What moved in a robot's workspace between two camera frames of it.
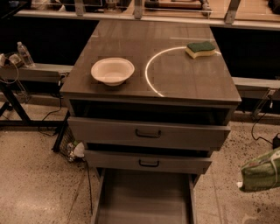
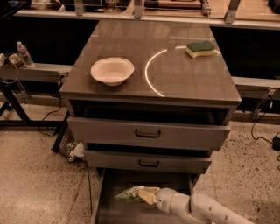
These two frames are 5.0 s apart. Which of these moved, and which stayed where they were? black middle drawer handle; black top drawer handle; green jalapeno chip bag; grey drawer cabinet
Moved: green jalapeno chip bag
Stayed: black top drawer handle; grey drawer cabinet; black middle drawer handle
